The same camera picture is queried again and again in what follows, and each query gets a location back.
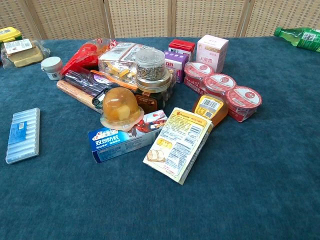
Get red three-cup yogurt pack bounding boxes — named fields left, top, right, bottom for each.
left=183, top=61, right=263, bottom=123

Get amber honey bottle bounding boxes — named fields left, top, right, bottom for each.
left=191, top=93, right=230, bottom=127

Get green plastic bottle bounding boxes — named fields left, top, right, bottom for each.
left=273, top=26, right=320, bottom=53

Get dark brown nut jar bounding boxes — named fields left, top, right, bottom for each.
left=133, top=69, right=177, bottom=115

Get yellow white yeast sachet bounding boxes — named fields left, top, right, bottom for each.
left=174, top=122, right=215, bottom=186
left=142, top=107, right=213, bottom=177

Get orange fruit jelly cup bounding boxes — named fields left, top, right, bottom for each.
left=99, top=86, right=145, bottom=133

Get blue toothpaste box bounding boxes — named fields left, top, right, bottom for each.
left=87, top=109, right=169, bottom=165

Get clear jar with gold lid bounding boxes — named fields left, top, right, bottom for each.
left=134, top=48, right=171, bottom=92

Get purple drink carton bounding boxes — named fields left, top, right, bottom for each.
left=163, top=49, right=189, bottom=85

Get clear bag of yellow snacks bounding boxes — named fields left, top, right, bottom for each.
left=97, top=42, right=151, bottom=86

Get red white drink carton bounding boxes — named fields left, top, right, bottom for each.
left=168, top=39, right=196, bottom=70

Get dark purple wrapped package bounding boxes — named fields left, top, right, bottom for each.
left=59, top=69, right=116, bottom=100

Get pink white cardboard box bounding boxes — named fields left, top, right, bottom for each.
left=196, top=34, right=230, bottom=74

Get red plastic bag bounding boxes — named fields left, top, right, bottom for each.
left=59, top=37, right=118, bottom=76

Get woven rattan folding screen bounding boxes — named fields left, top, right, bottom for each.
left=0, top=0, right=320, bottom=41

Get blue tablecloth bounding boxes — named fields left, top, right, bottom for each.
left=0, top=36, right=320, bottom=240

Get small white jar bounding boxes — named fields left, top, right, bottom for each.
left=40, top=56, right=64, bottom=81

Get clear blue ribbed plastic case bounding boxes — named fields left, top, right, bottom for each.
left=5, top=107, right=41, bottom=165

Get bagged sliced cake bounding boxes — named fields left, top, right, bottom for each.
left=1, top=38, right=51, bottom=69

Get yellow green box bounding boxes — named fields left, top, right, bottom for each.
left=0, top=26, right=23, bottom=43

